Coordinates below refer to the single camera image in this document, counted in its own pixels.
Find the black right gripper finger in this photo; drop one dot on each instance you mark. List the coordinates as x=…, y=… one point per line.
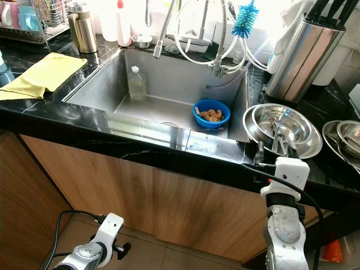
x=260, y=153
x=285, y=145

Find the shiny steel bowl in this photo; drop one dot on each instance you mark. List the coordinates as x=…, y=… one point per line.
x=306, y=132

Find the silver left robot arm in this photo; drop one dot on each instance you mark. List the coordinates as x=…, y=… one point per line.
x=84, y=257

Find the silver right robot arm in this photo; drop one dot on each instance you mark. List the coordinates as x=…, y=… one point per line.
x=284, y=233

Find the brown food scraps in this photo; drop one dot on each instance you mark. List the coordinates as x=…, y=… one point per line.
x=212, y=115

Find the blue plastic bowl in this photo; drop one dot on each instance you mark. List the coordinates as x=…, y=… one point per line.
x=201, y=124

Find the brown wooden cabinet door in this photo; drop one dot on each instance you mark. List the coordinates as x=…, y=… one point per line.
x=101, y=183
x=214, y=216

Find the steel knife block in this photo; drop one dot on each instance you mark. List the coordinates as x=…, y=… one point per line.
x=306, y=59

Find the brown wooden cabinet panel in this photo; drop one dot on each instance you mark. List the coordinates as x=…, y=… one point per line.
x=31, y=202

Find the orange object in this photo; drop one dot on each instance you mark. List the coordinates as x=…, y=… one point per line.
x=333, y=251

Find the steel flexible tap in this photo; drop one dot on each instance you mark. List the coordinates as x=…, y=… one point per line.
x=221, y=48

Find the white plastic jug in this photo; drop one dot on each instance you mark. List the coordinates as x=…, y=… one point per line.
x=287, y=31

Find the stainless steel sink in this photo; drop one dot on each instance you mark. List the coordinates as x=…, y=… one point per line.
x=171, y=79

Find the yellow cloth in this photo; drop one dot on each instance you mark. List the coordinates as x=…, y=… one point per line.
x=42, y=76

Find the white soap tray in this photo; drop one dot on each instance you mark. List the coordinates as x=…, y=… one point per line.
x=194, y=40

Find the blue bottle brush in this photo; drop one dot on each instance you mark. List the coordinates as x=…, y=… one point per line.
x=245, y=20

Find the clear plastic bottle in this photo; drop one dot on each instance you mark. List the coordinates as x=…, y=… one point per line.
x=137, y=87

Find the pink cup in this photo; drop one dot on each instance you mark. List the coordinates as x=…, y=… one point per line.
x=10, y=14

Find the light blue cup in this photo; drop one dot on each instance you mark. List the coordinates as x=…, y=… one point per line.
x=29, y=18

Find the steel pull-out faucet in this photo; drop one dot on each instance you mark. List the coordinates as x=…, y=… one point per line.
x=163, y=36

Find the small steel bowl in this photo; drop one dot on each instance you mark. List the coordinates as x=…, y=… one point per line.
x=142, y=41

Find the hanging steel ladle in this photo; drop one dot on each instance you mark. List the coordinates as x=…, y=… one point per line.
x=148, y=18

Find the gold steel thermos flask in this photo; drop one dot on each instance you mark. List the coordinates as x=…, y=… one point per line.
x=81, y=31

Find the white bottle red cap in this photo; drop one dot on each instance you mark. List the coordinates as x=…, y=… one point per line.
x=123, y=28

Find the white plastic bottle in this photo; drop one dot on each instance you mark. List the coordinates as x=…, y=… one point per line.
x=107, y=22

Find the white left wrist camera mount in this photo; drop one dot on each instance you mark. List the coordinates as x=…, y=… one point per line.
x=108, y=230

